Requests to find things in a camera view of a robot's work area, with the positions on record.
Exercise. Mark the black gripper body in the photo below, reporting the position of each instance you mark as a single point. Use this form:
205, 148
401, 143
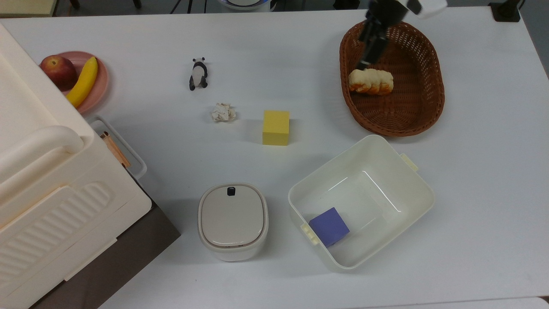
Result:
388, 10

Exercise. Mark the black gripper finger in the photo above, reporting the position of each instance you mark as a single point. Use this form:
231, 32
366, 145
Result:
367, 31
372, 53

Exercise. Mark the orange glazed bread loaf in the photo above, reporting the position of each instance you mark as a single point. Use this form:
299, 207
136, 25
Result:
371, 81

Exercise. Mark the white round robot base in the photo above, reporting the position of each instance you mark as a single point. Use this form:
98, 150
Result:
244, 3

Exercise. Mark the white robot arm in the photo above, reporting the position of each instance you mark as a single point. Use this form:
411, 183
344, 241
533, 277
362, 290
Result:
431, 6

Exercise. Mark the brown oval wicker basket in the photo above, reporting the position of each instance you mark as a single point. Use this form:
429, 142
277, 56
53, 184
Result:
411, 103

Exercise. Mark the black table clamp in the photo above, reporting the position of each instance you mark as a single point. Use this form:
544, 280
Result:
506, 10

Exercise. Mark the yellow foam cube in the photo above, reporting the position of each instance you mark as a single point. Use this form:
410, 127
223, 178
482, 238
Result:
276, 128

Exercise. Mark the white open plastic tub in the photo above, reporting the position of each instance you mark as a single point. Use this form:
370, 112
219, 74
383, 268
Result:
369, 189

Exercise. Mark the crumpled white paper ball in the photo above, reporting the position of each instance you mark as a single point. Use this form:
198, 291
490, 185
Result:
222, 112

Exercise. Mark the small panda figure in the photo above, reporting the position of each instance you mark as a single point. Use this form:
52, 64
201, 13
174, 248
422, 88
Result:
198, 74

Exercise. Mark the purple foam cube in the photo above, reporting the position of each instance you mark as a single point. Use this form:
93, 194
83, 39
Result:
329, 226

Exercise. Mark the black tripod legs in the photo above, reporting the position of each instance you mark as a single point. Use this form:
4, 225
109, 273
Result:
189, 5

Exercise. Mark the small white lidded bin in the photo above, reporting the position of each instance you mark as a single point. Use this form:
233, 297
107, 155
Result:
233, 221

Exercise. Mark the clear plastic tray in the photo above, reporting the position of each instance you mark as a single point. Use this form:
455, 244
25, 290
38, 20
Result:
128, 150

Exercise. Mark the pink round plate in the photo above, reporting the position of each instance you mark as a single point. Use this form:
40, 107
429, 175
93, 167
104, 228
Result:
99, 86

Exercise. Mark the orange wooden pencil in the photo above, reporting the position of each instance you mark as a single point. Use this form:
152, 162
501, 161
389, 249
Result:
116, 150

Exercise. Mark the yellow banana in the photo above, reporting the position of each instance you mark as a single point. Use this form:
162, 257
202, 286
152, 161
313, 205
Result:
84, 81

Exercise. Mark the red apple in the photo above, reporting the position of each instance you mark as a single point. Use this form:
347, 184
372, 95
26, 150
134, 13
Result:
58, 70

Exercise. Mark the dark brown base board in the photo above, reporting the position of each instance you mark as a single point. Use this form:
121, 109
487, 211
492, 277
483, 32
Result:
128, 253

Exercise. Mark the light wooden side table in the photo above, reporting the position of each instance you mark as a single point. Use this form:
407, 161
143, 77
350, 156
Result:
25, 6

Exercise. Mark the large cream plastic cabinet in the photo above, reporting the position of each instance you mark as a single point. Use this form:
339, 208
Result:
47, 180

